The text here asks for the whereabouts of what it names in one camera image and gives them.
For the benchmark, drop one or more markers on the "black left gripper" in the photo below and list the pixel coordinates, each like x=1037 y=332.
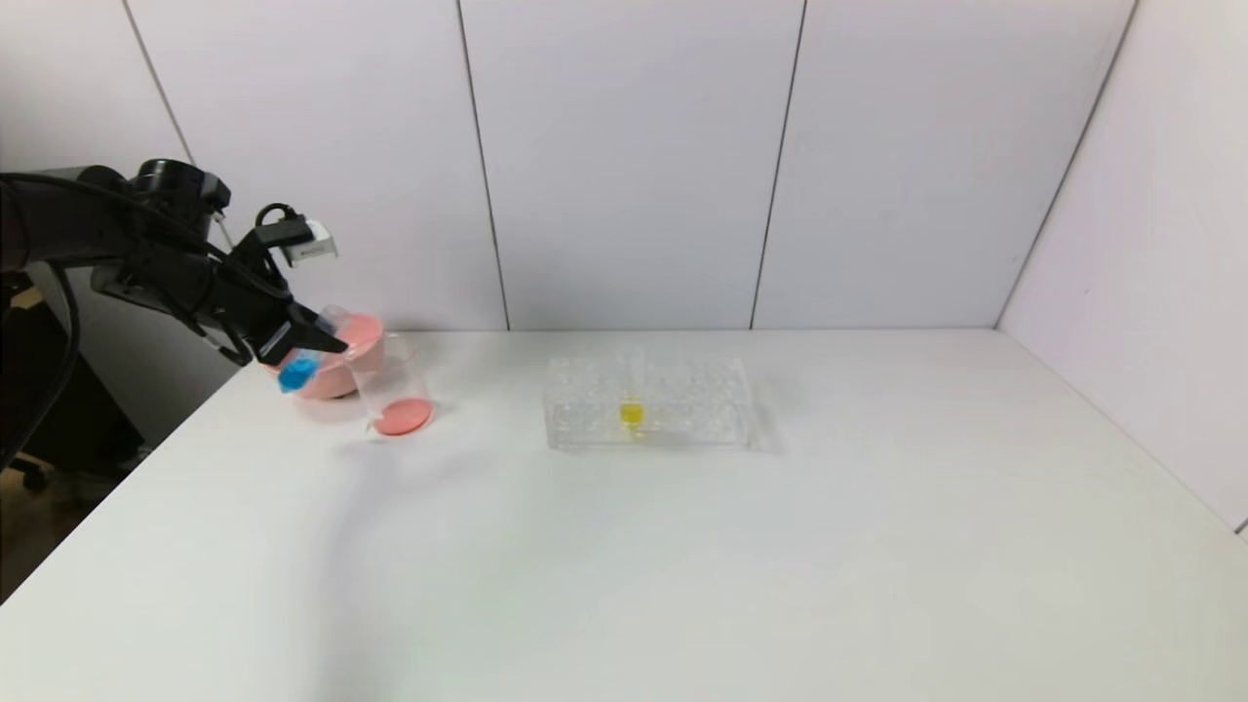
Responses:
x=276 y=340

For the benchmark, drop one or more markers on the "test tube with blue pigment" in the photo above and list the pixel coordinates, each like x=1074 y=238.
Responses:
x=297 y=373

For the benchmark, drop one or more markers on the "clear plastic test tube rack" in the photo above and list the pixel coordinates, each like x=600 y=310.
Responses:
x=585 y=409

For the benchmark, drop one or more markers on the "test tube with yellow pigment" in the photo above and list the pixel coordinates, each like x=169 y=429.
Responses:
x=631 y=413

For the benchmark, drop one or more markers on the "pink bowl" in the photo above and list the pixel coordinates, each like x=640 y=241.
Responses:
x=346 y=375

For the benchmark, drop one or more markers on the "clear glass beaker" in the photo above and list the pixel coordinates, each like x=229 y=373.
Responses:
x=402 y=414

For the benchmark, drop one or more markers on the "black chair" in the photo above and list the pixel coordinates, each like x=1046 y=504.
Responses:
x=88 y=419

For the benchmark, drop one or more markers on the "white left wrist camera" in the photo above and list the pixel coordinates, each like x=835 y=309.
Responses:
x=310 y=244

